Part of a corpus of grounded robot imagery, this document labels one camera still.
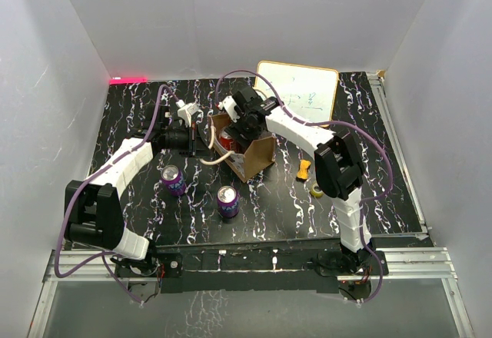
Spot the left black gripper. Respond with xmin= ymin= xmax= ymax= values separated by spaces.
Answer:
xmin=161 ymin=123 xmax=214 ymax=158

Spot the red cola can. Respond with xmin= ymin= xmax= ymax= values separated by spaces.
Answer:
xmin=219 ymin=129 xmax=241 ymax=153

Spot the purple soda can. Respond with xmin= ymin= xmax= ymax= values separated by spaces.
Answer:
xmin=217 ymin=186 xmax=239 ymax=219
xmin=161 ymin=164 xmax=187 ymax=197

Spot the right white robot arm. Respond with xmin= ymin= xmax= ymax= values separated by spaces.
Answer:
xmin=218 ymin=86 xmax=371 ymax=274

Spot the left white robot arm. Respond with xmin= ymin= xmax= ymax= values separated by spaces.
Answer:
xmin=64 ymin=101 xmax=208 ymax=276

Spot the orange dog bone toy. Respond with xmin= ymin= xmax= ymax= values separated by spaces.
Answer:
xmin=296 ymin=159 xmax=311 ymax=181

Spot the pink red tape strip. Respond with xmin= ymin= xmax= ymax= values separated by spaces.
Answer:
xmin=109 ymin=78 xmax=148 ymax=85

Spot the yellow tape roll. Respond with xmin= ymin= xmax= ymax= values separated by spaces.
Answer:
xmin=310 ymin=182 xmax=324 ymax=198

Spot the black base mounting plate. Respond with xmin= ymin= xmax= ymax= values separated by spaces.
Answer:
xmin=113 ymin=238 xmax=388 ymax=297

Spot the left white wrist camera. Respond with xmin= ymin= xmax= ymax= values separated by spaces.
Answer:
xmin=176 ymin=100 xmax=202 ymax=128

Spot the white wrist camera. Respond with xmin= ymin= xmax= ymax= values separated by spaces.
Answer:
xmin=176 ymin=100 xmax=202 ymax=128
xmin=218 ymin=95 xmax=240 ymax=122

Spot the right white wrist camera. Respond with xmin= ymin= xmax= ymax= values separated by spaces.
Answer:
xmin=218 ymin=95 xmax=240 ymax=122

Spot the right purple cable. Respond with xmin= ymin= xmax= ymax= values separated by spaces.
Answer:
xmin=214 ymin=69 xmax=394 ymax=303

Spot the purple cable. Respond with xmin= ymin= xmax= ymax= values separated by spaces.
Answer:
xmin=214 ymin=69 xmax=394 ymax=303
xmin=53 ymin=84 xmax=185 ymax=308

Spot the small whiteboard orange frame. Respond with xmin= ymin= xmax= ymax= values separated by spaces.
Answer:
xmin=255 ymin=61 xmax=339 ymax=122

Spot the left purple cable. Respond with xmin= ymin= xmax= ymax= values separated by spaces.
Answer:
xmin=53 ymin=84 xmax=185 ymax=308

